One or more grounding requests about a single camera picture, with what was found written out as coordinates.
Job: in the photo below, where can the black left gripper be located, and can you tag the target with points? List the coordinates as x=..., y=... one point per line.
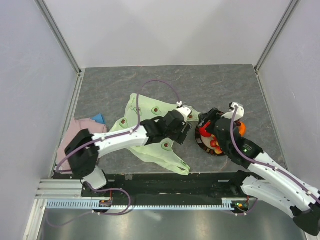
x=180, y=137

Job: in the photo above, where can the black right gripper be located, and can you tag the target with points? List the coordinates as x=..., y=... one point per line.
x=213, y=115

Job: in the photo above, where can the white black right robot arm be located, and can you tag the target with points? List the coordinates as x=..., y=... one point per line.
x=265, y=180

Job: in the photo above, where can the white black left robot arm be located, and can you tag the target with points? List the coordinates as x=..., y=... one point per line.
x=86, y=148

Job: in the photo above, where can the small red yellow fruits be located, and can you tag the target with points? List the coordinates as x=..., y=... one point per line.
x=215, y=145

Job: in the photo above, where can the red apple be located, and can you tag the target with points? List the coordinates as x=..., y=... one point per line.
x=204, y=133

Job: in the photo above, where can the dark round fruit plate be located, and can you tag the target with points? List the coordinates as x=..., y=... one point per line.
x=205, y=147

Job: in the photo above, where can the orange fruit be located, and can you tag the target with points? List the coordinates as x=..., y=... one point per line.
x=241, y=128

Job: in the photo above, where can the blue cloth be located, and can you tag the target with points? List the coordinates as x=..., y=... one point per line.
x=99, y=118

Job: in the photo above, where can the pink folded cloth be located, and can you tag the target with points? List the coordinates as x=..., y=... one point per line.
x=76, y=125

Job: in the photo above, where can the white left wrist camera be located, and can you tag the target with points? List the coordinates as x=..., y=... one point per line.
x=183, y=110

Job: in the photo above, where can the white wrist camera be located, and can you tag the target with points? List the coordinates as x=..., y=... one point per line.
x=183, y=110
x=234, y=108

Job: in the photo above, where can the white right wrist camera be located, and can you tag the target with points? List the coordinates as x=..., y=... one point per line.
x=234, y=108

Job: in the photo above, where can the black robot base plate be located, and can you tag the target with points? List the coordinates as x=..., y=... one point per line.
x=171, y=188

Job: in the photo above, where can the light blue cable duct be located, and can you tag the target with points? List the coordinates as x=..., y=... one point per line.
x=95, y=204

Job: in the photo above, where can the aluminium frame post right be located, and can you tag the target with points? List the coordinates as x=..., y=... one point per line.
x=276, y=33

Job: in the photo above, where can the aluminium frame post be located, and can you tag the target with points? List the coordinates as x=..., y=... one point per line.
x=58, y=34
x=276, y=33

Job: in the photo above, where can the aluminium frame post left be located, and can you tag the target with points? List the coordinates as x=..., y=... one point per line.
x=58, y=34

